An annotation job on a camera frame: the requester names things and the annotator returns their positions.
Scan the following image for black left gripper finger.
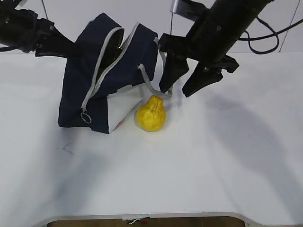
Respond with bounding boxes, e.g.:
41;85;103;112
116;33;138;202
48;27;78;58
35;45;68;58

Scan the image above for navy and white lunch bag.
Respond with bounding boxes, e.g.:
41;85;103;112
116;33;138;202
58;13;172;134

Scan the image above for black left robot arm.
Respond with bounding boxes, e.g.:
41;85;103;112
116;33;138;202
0;0;80;59

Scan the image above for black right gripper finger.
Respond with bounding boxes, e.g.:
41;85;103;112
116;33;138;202
159;53;189;93
182;63;223;97

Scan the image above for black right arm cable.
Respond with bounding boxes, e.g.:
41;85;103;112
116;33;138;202
239;16;303;54

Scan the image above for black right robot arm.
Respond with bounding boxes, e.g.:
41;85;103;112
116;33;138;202
159;0;270;97

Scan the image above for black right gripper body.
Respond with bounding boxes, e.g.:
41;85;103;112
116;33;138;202
159;14;239;73

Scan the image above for yellow pear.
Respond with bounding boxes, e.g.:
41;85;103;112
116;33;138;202
136;95;167;132

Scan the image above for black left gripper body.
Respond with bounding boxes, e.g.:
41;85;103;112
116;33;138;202
15;9;55;53

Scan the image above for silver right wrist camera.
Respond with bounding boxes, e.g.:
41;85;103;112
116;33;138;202
170;0;209;21

